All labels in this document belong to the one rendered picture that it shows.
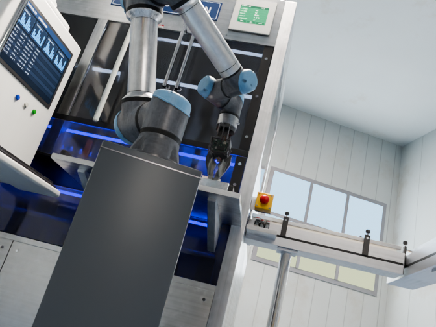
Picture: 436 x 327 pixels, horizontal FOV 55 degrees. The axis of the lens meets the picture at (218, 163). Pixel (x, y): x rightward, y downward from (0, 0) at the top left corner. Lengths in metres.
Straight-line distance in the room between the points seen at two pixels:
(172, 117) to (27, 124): 0.99
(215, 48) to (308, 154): 3.96
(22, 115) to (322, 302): 3.84
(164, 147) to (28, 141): 1.03
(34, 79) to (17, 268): 0.81
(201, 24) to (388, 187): 4.57
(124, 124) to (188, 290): 0.80
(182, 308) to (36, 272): 0.64
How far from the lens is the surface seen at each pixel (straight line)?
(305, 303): 4.90
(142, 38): 1.36
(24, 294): 1.99
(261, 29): 2.27
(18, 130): 1.98
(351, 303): 5.15
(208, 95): 1.49
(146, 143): 1.11
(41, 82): 2.05
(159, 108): 1.16
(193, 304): 1.78
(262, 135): 1.96
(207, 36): 1.37
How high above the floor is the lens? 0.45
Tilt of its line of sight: 21 degrees up
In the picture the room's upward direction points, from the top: 15 degrees clockwise
